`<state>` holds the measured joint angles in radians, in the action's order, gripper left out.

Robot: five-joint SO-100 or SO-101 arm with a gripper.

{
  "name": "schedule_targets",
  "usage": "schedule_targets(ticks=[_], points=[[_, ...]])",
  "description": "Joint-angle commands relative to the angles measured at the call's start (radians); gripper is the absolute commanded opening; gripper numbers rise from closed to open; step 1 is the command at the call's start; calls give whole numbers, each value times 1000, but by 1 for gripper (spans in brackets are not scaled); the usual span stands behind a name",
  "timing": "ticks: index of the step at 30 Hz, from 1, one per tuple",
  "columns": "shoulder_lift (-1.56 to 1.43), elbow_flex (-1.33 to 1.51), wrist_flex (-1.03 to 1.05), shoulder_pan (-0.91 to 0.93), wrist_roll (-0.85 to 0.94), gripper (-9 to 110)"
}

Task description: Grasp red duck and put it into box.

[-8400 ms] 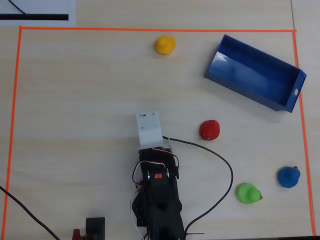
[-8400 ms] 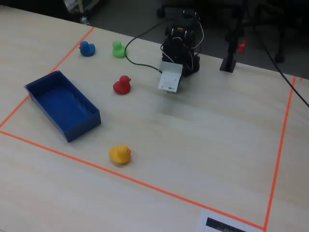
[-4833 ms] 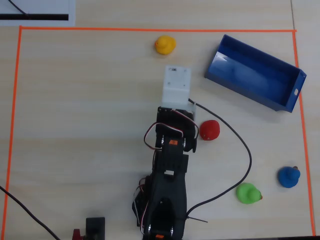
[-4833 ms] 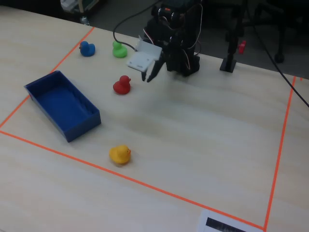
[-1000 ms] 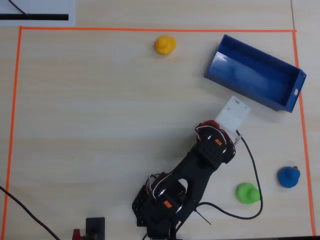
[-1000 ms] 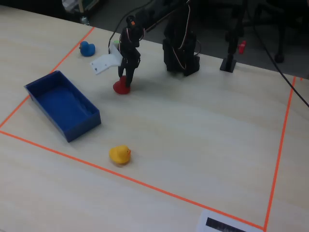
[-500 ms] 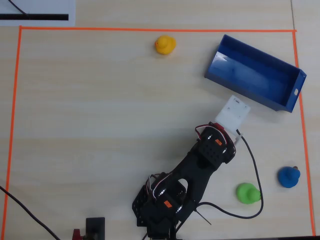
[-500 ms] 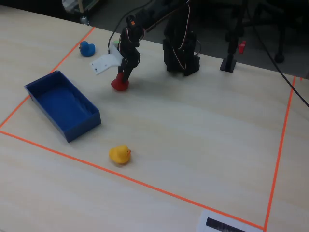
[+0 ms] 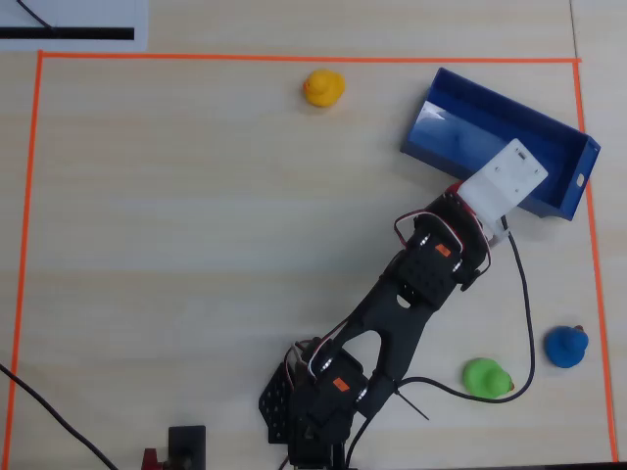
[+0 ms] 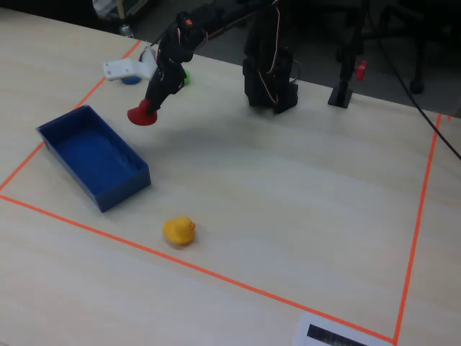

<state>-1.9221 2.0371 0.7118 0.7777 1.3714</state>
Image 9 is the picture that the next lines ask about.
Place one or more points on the white paper with black bar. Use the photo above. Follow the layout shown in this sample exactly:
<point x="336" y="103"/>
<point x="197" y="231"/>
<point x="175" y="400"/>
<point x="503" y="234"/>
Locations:
<point x="98" y="14"/>

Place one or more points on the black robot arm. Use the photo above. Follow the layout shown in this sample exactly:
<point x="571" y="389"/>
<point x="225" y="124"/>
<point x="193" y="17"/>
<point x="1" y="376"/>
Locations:
<point x="392" y="313"/>

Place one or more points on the blue plastic box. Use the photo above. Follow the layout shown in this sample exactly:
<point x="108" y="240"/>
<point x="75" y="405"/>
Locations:
<point x="465" y="132"/>

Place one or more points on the black camera stand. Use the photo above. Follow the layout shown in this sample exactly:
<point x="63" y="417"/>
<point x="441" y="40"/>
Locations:
<point x="187" y="445"/>

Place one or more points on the blue rubber duck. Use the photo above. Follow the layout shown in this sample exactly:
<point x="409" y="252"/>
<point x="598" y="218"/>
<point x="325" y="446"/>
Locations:
<point x="563" y="347"/>

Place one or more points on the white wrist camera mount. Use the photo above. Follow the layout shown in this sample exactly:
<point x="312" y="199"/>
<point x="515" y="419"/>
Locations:
<point x="504" y="181"/>

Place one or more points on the yellow rubber duck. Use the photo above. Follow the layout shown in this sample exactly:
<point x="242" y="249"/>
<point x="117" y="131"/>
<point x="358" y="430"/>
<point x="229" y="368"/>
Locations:
<point x="323" y="90"/>

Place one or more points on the orange tape strip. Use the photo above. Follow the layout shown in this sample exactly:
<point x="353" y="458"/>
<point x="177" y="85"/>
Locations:
<point x="595" y="254"/>
<point x="294" y="58"/>
<point x="24" y="235"/>

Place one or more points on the red clamp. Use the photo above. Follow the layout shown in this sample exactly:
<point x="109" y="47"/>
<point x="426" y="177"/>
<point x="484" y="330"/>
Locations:
<point x="151" y="460"/>

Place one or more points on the black zip tie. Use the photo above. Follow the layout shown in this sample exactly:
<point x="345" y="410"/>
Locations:
<point x="411" y="405"/>

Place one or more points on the green rubber duck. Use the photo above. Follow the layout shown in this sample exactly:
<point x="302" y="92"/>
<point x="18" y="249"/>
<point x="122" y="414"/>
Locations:
<point x="485" y="379"/>

